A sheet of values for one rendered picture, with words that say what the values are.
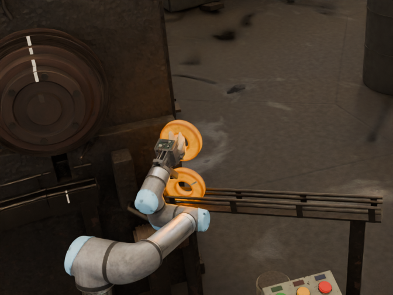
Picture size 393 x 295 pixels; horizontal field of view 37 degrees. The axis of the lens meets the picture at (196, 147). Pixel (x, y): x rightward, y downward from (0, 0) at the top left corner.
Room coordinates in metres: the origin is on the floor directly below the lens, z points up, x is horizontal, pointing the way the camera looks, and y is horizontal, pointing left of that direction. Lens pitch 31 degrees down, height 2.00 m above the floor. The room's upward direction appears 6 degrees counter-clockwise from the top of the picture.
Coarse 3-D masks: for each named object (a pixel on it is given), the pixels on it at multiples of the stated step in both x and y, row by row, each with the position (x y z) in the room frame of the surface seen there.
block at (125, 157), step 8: (112, 152) 2.01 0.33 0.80; (120, 152) 2.01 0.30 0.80; (128, 152) 2.00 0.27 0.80; (112, 160) 1.96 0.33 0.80; (120, 160) 1.95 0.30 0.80; (128, 160) 1.95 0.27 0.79; (112, 168) 2.01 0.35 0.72; (120, 168) 1.94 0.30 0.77; (128, 168) 1.94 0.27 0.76; (120, 176) 1.94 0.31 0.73; (128, 176) 1.94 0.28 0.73; (120, 184) 1.93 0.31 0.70; (128, 184) 1.94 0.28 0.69; (136, 184) 1.95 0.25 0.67; (120, 192) 1.93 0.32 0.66; (128, 192) 1.94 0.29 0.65; (136, 192) 1.95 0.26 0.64; (120, 200) 1.93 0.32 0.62; (128, 200) 1.94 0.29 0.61
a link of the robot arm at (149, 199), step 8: (152, 176) 1.63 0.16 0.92; (144, 184) 1.61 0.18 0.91; (152, 184) 1.60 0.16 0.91; (160, 184) 1.61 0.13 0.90; (144, 192) 1.57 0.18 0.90; (152, 192) 1.57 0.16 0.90; (160, 192) 1.59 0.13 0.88; (136, 200) 1.56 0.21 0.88; (144, 200) 1.54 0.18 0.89; (152, 200) 1.55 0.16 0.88; (160, 200) 1.58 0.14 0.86; (144, 208) 1.55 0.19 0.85; (152, 208) 1.54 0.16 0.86; (160, 208) 1.58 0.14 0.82
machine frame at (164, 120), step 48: (48, 0) 2.07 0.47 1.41; (96, 0) 2.10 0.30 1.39; (144, 0) 2.14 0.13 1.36; (96, 48) 2.09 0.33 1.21; (144, 48) 2.13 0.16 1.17; (144, 96) 2.12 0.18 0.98; (96, 144) 2.02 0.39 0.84; (144, 144) 2.06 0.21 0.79; (0, 192) 1.94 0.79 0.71; (48, 192) 1.98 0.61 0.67; (0, 240) 1.93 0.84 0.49; (48, 240) 1.97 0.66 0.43; (0, 288) 1.92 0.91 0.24; (48, 288) 1.95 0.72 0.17; (144, 288) 2.04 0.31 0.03
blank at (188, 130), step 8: (176, 120) 1.89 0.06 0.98; (168, 128) 1.87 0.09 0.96; (176, 128) 1.86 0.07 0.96; (184, 128) 1.85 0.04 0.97; (192, 128) 1.85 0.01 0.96; (160, 136) 1.88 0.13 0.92; (184, 136) 1.85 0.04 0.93; (192, 136) 1.83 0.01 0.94; (200, 136) 1.84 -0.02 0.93; (192, 144) 1.83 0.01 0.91; (200, 144) 1.83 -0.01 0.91; (192, 152) 1.83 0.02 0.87; (184, 160) 1.85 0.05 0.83
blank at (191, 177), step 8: (184, 168) 1.87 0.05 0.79; (184, 176) 1.84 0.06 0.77; (192, 176) 1.83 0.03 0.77; (200, 176) 1.85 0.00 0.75; (168, 184) 1.87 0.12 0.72; (176, 184) 1.86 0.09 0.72; (192, 184) 1.83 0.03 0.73; (200, 184) 1.82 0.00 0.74; (168, 192) 1.87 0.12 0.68; (176, 192) 1.86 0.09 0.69; (184, 192) 1.87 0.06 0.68; (192, 192) 1.83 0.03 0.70; (200, 192) 1.82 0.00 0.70; (192, 200) 1.83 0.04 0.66; (200, 200) 1.82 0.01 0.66
